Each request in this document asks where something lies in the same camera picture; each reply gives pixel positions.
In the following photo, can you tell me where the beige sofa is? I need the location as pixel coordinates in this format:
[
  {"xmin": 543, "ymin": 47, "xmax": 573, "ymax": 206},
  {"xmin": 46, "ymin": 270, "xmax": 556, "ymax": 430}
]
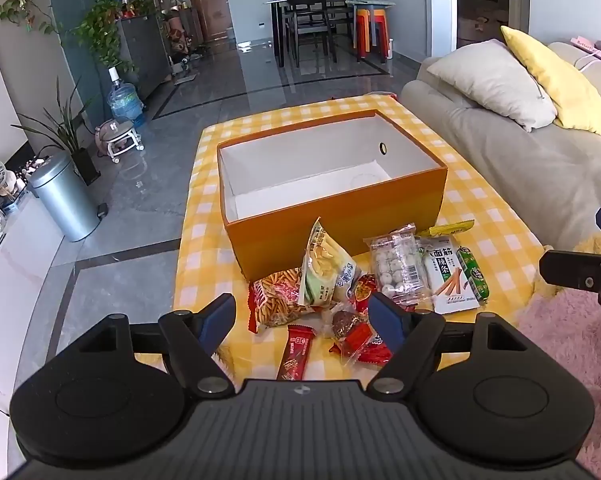
[{"xmin": 399, "ymin": 41, "xmax": 601, "ymax": 257}]

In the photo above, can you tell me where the pink item on sofa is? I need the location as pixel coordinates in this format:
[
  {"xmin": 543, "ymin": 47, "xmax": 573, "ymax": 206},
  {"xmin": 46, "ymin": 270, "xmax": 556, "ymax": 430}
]
[{"xmin": 571, "ymin": 36, "xmax": 601, "ymax": 67}]

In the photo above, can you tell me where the small white stool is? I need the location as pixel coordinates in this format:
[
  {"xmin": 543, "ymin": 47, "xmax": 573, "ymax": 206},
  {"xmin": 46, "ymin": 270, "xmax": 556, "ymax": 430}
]
[{"xmin": 95, "ymin": 118, "xmax": 146, "ymax": 164}]

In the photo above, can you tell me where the wall ivy plant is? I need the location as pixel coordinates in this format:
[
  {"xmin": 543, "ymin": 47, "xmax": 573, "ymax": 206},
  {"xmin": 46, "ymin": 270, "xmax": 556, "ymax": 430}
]
[{"xmin": 0, "ymin": 0, "xmax": 62, "ymax": 37}]

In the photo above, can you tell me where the stack of orange stools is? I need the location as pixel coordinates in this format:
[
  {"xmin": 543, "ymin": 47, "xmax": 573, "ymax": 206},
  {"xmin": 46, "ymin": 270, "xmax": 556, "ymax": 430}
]
[{"xmin": 353, "ymin": 8, "xmax": 391, "ymax": 59}]

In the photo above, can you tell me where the yellow cushion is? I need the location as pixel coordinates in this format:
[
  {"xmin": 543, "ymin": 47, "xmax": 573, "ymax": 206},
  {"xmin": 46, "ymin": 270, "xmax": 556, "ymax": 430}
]
[{"xmin": 500, "ymin": 25, "xmax": 601, "ymax": 136}]

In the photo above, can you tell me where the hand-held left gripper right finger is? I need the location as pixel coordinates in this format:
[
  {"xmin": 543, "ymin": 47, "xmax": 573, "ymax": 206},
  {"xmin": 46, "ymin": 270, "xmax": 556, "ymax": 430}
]
[{"xmin": 367, "ymin": 292, "xmax": 529, "ymax": 395}]

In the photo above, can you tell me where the orange cardboard box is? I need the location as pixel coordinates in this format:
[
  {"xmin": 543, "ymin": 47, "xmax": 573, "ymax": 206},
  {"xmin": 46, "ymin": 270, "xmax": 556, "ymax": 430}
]
[{"xmin": 216, "ymin": 108, "xmax": 449, "ymax": 283}]

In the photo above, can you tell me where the red chocolate bar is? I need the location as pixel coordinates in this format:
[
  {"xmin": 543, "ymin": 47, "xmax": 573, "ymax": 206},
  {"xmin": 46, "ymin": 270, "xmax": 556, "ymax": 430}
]
[{"xmin": 276, "ymin": 324, "xmax": 314, "ymax": 381}]

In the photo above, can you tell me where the dining table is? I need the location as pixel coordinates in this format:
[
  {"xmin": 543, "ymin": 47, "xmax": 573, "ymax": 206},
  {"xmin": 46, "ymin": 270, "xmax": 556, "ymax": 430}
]
[{"xmin": 265, "ymin": 0, "xmax": 396, "ymax": 69}]

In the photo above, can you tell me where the pink fluffy rug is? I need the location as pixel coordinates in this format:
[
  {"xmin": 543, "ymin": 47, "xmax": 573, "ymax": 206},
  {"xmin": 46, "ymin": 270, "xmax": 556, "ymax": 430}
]
[{"xmin": 516, "ymin": 284, "xmax": 601, "ymax": 480}]

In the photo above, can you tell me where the green sausage packet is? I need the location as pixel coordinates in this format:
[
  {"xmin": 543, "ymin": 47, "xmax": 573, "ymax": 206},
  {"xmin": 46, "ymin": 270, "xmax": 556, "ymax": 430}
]
[{"xmin": 455, "ymin": 245, "xmax": 491, "ymax": 306}]

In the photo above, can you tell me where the clear-wrapped chocolate ball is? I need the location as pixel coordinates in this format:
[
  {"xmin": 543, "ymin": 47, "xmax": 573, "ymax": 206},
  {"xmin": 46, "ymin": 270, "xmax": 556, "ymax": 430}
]
[{"xmin": 329, "ymin": 308, "xmax": 362, "ymax": 337}]

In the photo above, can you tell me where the clear packet of white balls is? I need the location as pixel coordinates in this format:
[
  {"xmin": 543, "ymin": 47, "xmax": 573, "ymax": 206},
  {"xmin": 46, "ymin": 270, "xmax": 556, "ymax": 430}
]
[{"xmin": 369, "ymin": 224, "xmax": 429, "ymax": 307}]

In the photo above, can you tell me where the trailing ivy plant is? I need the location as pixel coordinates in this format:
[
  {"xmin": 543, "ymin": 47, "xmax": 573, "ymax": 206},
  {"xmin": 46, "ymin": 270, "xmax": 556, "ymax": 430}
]
[{"xmin": 72, "ymin": 0, "xmax": 137, "ymax": 74}]

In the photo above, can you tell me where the plain red candy packet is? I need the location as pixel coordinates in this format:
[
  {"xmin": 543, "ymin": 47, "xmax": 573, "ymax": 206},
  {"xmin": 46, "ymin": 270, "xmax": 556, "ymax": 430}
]
[{"xmin": 330, "ymin": 321, "xmax": 397, "ymax": 367}]

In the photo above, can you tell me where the blue water bottle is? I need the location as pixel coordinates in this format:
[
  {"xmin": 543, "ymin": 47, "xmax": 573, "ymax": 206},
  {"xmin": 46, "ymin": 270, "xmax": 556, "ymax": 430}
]
[{"xmin": 107, "ymin": 67, "xmax": 146, "ymax": 127}]

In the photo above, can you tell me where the yellow checked tablecloth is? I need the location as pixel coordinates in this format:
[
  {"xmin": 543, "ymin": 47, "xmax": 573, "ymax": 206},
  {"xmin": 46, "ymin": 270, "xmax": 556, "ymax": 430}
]
[{"xmin": 173, "ymin": 92, "xmax": 556, "ymax": 386}]

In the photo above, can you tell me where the grey metal trash can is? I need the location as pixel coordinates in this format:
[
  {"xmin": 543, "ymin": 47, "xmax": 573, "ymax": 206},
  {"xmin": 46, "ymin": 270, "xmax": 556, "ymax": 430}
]
[{"xmin": 28, "ymin": 152, "xmax": 102, "ymax": 243}]

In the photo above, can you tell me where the beige cushion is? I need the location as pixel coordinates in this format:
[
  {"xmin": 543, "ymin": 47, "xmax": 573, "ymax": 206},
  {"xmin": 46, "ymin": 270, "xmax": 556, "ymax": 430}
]
[{"xmin": 427, "ymin": 38, "xmax": 559, "ymax": 133}]

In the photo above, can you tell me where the white packet with stick print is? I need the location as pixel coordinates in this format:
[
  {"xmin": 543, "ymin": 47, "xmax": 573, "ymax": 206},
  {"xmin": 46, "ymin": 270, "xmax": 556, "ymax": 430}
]
[{"xmin": 414, "ymin": 236, "xmax": 482, "ymax": 315}]

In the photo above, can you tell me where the small yellow packet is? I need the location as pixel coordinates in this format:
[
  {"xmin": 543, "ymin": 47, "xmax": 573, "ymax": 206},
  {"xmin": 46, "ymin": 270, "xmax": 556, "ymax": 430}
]
[{"xmin": 428, "ymin": 221, "xmax": 476, "ymax": 239}]

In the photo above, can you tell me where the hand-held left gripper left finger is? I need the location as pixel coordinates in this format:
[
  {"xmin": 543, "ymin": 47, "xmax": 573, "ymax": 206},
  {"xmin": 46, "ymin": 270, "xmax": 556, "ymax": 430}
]
[{"xmin": 75, "ymin": 292, "xmax": 238, "ymax": 396}]

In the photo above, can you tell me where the potted long-leaf plant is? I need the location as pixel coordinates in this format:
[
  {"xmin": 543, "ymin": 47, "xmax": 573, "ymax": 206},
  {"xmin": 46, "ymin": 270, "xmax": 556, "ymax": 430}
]
[{"xmin": 10, "ymin": 76, "xmax": 102, "ymax": 186}]

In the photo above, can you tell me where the brown door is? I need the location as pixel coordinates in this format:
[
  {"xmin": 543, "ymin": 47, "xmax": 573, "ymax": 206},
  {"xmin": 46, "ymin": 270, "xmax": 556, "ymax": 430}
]
[{"xmin": 187, "ymin": 0, "xmax": 232, "ymax": 44}]

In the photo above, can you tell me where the red stick snack bag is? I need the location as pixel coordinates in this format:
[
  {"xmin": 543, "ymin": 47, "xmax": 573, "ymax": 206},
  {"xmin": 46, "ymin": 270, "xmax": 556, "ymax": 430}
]
[{"xmin": 249, "ymin": 268, "xmax": 326, "ymax": 334}]

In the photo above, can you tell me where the grey cabinet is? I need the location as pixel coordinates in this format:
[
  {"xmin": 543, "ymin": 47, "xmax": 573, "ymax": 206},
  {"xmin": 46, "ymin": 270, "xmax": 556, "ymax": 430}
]
[{"xmin": 115, "ymin": 12, "xmax": 174, "ymax": 102}]

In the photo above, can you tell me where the yellow-green fries packet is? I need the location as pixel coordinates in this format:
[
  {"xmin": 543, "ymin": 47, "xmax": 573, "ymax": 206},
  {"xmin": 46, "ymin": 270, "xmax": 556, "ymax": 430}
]
[{"xmin": 299, "ymin": 217, "xmax": 362, "ymax": 309}]

